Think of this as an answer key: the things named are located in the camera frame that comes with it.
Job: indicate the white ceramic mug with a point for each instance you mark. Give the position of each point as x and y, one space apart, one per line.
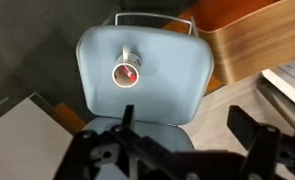
134 60

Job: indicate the curved plywood furniture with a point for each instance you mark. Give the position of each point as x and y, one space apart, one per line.
253 50

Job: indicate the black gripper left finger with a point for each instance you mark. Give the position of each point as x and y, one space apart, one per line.
128 118

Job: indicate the light blue cushioned chair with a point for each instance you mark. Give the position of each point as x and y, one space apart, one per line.
173 83

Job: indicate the red marker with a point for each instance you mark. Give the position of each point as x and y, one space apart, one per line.
131 75

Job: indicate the grey kitchen island counter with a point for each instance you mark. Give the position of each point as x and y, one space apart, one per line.
20 140

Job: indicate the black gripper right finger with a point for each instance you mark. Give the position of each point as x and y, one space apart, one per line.
243 126

